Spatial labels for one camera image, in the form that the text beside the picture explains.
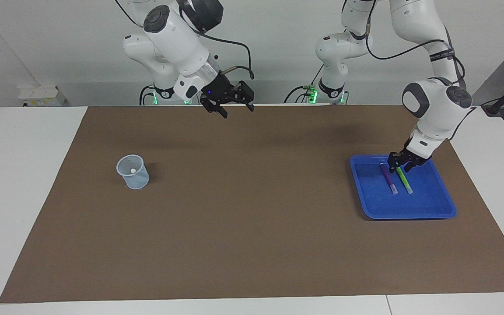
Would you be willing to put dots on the blue plastic tray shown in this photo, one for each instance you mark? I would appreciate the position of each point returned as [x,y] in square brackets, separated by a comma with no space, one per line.
[427,197]

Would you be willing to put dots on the translucent plastic cup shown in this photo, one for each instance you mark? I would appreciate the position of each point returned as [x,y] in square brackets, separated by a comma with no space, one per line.
[136,179]

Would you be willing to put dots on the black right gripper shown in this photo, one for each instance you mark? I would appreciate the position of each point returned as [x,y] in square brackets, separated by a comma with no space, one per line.
[219,89]

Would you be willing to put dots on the purple marker pen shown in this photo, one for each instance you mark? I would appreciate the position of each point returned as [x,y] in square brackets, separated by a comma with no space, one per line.
[388,179]

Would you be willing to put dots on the brown table mat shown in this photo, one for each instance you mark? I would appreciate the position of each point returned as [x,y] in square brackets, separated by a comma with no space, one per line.
[252,218]

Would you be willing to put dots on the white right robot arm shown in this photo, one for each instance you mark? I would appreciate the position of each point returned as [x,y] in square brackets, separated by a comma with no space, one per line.
[177,39]

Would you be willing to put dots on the white power strip box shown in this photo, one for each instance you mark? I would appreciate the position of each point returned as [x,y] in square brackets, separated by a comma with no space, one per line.
[42,96]

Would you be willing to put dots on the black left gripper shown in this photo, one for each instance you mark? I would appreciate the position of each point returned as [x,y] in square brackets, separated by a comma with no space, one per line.
[416,155]

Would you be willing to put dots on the green marker pen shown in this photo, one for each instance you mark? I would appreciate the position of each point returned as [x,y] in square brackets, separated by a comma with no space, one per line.
[405,181]

